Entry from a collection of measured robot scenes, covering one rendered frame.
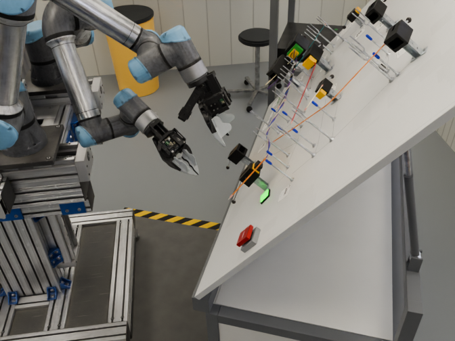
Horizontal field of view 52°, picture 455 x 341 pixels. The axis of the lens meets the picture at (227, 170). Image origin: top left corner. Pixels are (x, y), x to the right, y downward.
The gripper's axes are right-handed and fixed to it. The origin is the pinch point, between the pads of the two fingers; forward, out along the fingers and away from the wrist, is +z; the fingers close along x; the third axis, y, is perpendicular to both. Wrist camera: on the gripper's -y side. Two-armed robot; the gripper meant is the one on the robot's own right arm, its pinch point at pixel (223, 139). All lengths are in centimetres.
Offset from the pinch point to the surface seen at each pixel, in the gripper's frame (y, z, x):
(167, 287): -88, 84, 60
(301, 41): 29, -3, 70
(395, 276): 30, 67, -3
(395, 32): 54, -12, -16
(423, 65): 57, -3, -20
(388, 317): 25, 67, -19
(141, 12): -95, -46, 268
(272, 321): -7, 52, -24
